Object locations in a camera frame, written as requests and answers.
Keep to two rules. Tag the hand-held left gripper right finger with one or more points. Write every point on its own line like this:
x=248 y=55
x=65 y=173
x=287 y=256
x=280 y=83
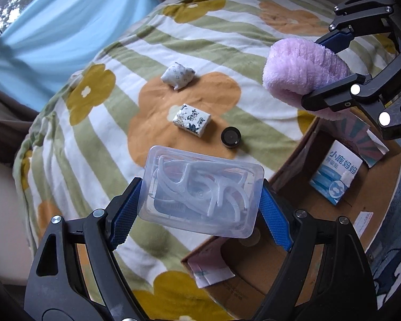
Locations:
x=275 y=214

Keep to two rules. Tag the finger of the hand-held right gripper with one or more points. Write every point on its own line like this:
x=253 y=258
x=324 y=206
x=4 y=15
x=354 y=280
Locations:
x=330 y=97
x=334 y=40

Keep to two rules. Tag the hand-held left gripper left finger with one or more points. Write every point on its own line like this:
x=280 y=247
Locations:
x=124 y=211

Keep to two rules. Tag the cardboard box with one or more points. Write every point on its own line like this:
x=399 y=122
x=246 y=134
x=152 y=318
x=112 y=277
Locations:
x=307 y=204

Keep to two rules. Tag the pink fluffy cloth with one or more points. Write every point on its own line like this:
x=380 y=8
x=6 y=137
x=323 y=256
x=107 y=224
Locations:
x=297 y=68

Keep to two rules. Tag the clear plastic floss pick box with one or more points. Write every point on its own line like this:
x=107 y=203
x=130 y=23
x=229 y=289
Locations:
x=173 y=162

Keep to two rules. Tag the teal striped packet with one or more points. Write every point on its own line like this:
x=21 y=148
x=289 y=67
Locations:
x=357 y=140

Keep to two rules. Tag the blue and white carton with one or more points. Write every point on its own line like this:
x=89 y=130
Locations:
x=334 y=174

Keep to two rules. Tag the round black cap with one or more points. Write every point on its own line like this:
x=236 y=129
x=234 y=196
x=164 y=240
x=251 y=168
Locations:
x=231 y=137

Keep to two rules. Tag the dark floral tissue packet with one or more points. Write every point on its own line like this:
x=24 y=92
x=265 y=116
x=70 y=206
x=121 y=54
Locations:
x=190 y=120

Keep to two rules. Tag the flower print striped blanket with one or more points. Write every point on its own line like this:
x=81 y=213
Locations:
x=220 y=33

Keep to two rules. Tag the blue patterned rug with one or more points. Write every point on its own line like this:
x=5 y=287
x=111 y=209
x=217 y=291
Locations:
x=397 y=240

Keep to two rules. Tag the white small-flower tissue packet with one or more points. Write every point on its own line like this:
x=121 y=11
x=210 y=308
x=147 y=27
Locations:
x=177 y=75

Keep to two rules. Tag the brown curtain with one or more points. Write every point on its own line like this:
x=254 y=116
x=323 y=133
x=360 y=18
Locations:
x=3 y=117

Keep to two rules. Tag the light blue curtain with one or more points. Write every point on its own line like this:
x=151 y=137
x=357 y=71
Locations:
x=70 y=23

